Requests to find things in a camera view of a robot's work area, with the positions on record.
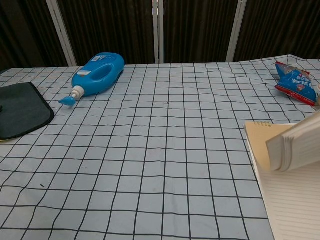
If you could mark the blue pump detergent bottle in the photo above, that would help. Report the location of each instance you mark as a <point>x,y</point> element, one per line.
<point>98,76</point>

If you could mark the folding screen with white frame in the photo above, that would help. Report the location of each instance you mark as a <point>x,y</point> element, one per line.
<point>160,30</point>

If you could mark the blue snack packet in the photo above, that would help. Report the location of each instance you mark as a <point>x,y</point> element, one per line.
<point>295,81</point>

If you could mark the checked white tablecloth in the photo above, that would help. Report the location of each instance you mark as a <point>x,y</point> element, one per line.
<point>140,150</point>

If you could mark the dark grey cloth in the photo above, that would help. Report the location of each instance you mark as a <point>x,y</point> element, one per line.
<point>21,110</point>

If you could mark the beige notebook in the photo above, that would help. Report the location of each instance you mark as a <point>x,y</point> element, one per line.
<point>290,175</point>

